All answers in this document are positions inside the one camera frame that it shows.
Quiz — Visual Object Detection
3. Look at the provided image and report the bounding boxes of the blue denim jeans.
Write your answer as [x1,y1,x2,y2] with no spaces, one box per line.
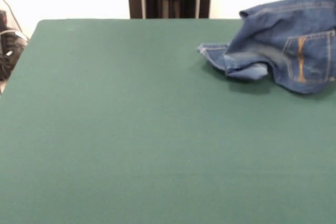
[196,0,336,95]

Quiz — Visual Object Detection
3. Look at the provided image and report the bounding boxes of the dark green table cloth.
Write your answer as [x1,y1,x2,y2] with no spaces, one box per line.
[0,18,336,224]

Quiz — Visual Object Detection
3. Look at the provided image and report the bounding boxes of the black stand base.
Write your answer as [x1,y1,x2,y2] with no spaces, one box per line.
[0,10,29,81]

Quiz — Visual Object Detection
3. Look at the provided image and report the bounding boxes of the thin grey cable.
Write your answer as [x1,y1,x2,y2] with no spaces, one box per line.
[0,0,22,33]

